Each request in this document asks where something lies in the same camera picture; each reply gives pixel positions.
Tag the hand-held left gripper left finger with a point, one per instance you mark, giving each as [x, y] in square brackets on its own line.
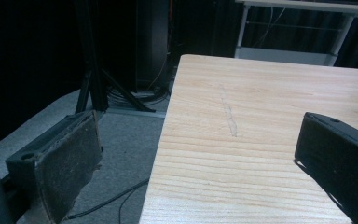
[62, 161]

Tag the black metal tripod stand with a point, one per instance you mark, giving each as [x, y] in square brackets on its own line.
[96, 77]

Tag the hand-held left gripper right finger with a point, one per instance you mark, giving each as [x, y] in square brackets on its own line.
[338, 161]

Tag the white metal frame table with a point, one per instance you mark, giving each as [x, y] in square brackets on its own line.
[292, 54]

